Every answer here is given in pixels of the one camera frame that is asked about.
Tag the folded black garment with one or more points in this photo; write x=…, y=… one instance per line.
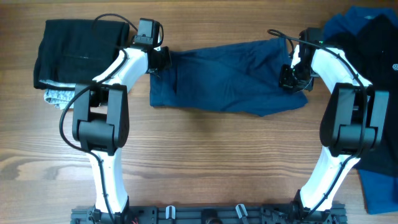
x=73, y=50

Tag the grey patterned folded cloth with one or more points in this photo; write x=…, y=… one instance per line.
x=58, y=98

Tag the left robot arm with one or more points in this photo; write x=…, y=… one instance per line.
x=101, y=118

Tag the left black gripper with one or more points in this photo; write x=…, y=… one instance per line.
x=166, y=63

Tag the dark blue shorts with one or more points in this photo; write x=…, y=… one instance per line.
x=230, y=78

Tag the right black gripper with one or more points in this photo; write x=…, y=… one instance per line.
x=285, y=83

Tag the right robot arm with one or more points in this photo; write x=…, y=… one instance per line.
x=351, y=126

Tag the blue polo shirt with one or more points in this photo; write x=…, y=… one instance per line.
x=380, y=190

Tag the black polo shirt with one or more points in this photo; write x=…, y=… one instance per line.
x=370, y=45

